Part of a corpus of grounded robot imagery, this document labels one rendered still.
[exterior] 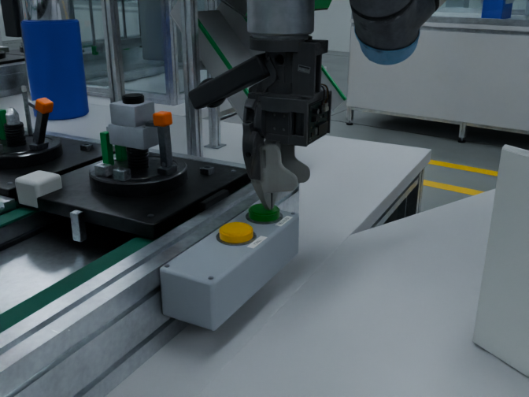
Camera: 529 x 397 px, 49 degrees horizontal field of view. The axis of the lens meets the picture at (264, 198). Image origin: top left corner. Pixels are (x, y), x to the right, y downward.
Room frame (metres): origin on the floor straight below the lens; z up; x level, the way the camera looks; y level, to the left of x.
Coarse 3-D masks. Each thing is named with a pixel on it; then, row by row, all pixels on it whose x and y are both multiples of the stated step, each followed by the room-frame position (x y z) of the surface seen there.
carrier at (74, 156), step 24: (24, 96) 0.98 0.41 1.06; (0, 120) 0.95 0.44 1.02; (0, 144) 0.87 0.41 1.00; (24, 144) 0.92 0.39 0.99; (48, 144) 0.93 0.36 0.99; (72, 144) 1.00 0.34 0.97; (96, 144) 1.00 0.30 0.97; (0, 168) 0.86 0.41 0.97; (24, 168) 0.86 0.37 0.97; (48, 168) 0.86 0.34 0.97; (72, 168) 0.87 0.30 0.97; (0, 192) 0.77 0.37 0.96
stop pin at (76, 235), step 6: (78, 210) 0.70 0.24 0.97; (72, 216) 0.69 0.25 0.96; (78, 216) 0.69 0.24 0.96; (72, 222) 0.69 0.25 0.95; (78, 222) 0.69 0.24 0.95; (84, 222) 0.70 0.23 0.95; (72, 228) 0.69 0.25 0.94; (78, 228) 0.69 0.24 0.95; (84, 228) 0.69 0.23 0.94; (72, 234) 0.69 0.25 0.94; (78, 234) 0.69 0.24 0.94; (84, 234) 0.69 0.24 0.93; (78, 240) 0.69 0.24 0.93
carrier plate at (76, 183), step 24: (192, 168) 0.86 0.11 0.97; (216, 168) 0.86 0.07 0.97; (72, 192) 0.75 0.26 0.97; (96, 192) 0.75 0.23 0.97; (168, 192) 0.75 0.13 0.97; (192, 192) 0.75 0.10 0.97; (216, 192) 0.77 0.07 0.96; (96, 216) 0.69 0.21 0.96; (120, 216) 0.67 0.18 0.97; (144, 216) 0.67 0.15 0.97; (168, 216) 0.67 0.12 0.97; (192, 216) 0.71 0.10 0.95
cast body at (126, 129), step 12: (132, 96) 0.80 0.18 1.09; (120, 108) 0.79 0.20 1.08; (132, 108) 0.78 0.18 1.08; (144, 108) 0.80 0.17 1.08; (120, 120) 0.79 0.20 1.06; (132, 120) 0.78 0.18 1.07; (144, 120) 0.79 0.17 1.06; (120, 132) 0.79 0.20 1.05; (132, 132) 0.78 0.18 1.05; (144, 132) 0.77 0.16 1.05; (156, 132) 0.80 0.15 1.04; (120, 144) 0.79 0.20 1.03; (132, 144) 0.78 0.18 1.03; (144, 144) 0.77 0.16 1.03; (156, 144) 0.79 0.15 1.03
